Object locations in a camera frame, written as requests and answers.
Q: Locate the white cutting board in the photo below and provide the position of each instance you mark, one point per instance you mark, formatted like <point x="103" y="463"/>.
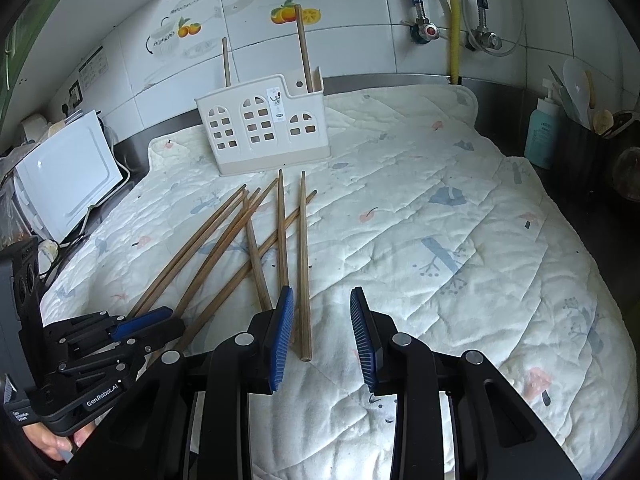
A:
<point x="65" y="175"/>

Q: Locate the wall cabinet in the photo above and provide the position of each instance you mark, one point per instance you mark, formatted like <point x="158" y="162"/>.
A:
<point x="45" y="15"/>

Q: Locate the teal pump bottle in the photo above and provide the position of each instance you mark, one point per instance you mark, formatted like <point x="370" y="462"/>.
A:
<point x="542" y="135"/>

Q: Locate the thin wooden spatula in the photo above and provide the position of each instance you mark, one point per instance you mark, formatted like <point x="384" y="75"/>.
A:
<point x="590" y="87"/>

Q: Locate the black utensil container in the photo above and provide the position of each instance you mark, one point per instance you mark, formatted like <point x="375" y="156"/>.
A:
<point x="582" y="155"/>

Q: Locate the wall socket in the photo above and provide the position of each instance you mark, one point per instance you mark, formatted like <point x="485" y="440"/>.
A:
<point x="75" y="92"/>

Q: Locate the wooden spoon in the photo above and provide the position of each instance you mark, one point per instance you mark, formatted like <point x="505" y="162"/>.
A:
<point x="602" y="121"/>

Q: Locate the person's left hand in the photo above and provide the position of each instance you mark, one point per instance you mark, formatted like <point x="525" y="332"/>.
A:
<point x="52" y="442"/>

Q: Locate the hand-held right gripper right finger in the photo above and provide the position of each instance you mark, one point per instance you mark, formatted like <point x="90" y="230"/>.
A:
<point x="362" y="340"/>

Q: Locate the pile of wooden chopsticks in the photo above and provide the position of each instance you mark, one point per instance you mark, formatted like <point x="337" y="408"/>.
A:
<point x="303" y="260"/>

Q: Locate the water valve with red knob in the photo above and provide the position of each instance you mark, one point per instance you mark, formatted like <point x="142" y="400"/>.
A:
<point x="425" y="31"/>

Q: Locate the white printed quilted mat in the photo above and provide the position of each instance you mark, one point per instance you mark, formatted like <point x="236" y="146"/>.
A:
<point x="425" y="185"/>

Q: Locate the wall sticker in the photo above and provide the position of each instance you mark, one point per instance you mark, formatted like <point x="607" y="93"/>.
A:
<point x="92" y="67"/>

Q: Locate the metal kitchen knife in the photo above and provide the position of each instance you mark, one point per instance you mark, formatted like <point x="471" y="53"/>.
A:
<point x="556" y="79"/>

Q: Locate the clear plastic tube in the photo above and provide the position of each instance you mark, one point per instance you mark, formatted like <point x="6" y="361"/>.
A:
<point x="520" y="25"/>

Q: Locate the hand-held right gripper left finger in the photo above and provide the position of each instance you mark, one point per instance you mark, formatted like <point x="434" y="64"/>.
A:
<point x="280" y="340"/>

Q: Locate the metal water valve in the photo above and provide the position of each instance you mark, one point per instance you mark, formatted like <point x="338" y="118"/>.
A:
<point x="485" y="39"/>

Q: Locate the white rice paddle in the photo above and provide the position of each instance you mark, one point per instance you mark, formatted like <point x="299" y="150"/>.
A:
<point x="577" y="82"/>

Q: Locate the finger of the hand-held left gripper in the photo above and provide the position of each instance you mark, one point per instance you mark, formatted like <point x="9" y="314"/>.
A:
<point x="142" y="322"/>
<point x="160" y="337"/>

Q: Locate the white plastic utensil holder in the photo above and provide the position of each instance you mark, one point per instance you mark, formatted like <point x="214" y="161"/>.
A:
<point x="310" y="147"/>

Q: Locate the brown wooden chopstick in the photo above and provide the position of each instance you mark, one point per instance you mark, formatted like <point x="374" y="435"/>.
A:
<point x="224" y="60"/>
<point x="302" y="45"/>

